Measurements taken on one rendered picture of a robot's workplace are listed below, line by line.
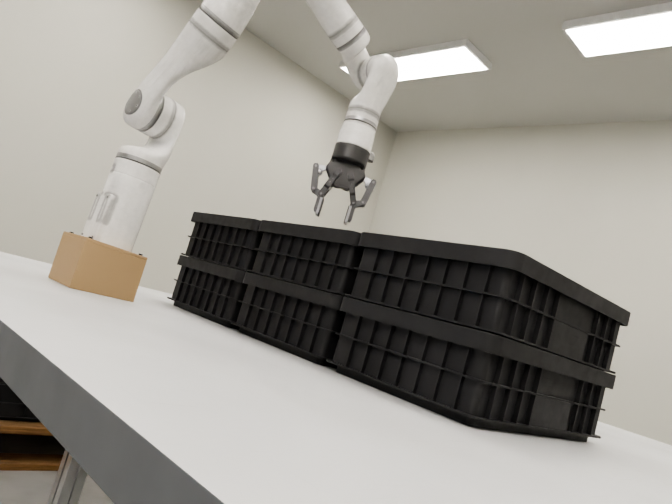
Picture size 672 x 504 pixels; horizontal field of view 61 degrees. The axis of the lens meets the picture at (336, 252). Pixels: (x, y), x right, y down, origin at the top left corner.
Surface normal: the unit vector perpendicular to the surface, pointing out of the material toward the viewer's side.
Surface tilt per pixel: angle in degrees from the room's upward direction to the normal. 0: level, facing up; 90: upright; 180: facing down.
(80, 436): 90
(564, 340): 90
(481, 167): 90
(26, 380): 90
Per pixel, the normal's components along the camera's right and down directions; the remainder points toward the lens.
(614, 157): -0.68, -0.27
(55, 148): 0.68, 0.12
